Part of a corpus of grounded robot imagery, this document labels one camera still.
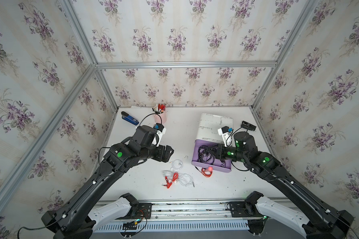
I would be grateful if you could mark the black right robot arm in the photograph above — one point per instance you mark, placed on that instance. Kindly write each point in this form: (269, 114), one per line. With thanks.
(313, 219)

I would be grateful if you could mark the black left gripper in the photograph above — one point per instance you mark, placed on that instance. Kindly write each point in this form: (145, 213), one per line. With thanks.
(160, 157)

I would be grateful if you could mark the pink pen cup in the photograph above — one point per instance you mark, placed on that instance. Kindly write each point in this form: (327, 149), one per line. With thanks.
(161, 117)

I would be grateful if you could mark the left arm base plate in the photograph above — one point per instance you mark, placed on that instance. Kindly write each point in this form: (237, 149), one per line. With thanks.
(140, 211)

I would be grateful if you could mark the black stapler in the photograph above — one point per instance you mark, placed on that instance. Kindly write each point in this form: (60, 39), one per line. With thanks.
(248, 126)

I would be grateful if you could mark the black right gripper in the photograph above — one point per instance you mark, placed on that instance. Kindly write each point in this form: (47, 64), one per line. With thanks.
(219, 152)

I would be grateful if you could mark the red scissors in cup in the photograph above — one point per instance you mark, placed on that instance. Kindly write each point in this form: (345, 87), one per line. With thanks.
(160, 108)

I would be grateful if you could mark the white drawer cabinet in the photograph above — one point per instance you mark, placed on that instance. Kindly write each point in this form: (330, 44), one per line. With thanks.
(209, 125)

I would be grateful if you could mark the aluminium front rail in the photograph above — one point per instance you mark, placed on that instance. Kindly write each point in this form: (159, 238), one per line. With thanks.
(161, 211)

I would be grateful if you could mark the red wired earphones coiled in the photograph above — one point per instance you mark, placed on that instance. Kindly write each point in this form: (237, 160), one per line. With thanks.
(206, 172)

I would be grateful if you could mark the blue stapler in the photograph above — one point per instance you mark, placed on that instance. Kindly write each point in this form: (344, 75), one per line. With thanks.
(127, 117)

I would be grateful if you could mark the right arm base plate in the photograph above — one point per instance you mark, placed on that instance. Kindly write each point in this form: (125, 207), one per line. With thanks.
(243, 209)

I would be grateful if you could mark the purple top drawer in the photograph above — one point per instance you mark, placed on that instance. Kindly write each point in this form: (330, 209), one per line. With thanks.
(194, 161)

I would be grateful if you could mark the black wired earphones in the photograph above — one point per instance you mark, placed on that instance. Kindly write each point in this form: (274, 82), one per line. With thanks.
(206, 154)
(221, 163)

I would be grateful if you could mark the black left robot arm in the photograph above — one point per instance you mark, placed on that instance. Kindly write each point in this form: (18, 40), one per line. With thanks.
(120, 158)

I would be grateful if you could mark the white wired earphones coiled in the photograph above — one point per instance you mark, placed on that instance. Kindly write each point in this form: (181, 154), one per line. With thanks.
(186, 180)

